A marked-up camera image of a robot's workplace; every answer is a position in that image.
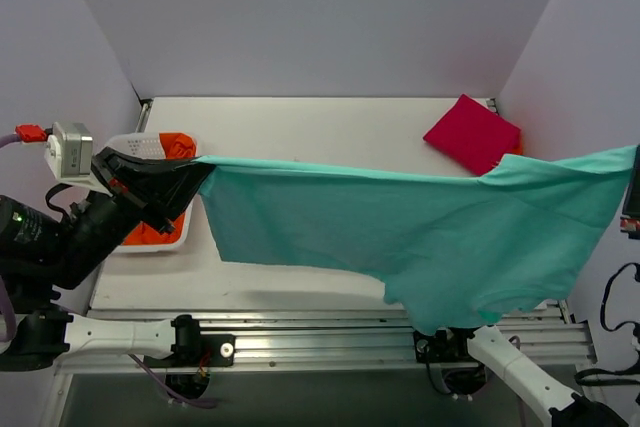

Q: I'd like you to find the teal t-shirt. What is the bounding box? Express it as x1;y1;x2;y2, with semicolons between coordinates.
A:
199;146;636;334

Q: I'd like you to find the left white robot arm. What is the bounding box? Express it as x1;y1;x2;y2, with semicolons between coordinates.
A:
1;147;215;372

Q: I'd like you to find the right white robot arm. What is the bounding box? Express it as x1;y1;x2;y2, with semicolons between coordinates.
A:
443;145;639;426

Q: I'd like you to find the orange t-shirt in basket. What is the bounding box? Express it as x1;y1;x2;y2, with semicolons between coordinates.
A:
122;133;196;246

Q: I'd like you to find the white plastic basket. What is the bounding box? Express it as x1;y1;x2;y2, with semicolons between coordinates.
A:
106;132;199;254

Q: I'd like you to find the folded orange t-shirt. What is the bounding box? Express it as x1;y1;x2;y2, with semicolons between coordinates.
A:
492;143;523;168

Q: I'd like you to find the folded magenta t-shirt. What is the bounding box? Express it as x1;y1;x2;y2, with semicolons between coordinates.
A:
423;94;522;176

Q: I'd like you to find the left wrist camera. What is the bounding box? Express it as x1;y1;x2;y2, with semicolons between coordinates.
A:
44;122;93;182

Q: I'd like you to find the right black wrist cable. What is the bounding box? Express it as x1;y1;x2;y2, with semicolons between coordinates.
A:
574;261;640;388

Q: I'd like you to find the aluminium mounting rail frame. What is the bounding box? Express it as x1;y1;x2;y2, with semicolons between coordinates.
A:
39;309;611;427

